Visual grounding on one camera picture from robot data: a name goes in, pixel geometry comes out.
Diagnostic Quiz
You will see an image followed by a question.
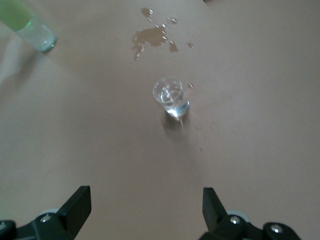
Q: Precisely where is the brown table cover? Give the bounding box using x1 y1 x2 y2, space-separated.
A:
0 0 320 240

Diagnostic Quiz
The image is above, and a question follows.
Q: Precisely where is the small clear shot glass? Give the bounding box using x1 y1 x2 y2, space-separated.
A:
151 77 191 120

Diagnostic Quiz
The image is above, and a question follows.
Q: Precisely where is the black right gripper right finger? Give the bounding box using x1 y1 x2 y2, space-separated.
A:
199 187 302 240

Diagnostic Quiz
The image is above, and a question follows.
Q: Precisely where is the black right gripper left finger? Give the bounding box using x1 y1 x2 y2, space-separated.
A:
0 185 91 240

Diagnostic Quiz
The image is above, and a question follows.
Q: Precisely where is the green sleeved glass bottle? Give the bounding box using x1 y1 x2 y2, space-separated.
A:
0 0 58 53

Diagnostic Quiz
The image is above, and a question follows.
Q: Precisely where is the liquid spill puddle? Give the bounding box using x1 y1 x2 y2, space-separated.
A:
131 6 195 61

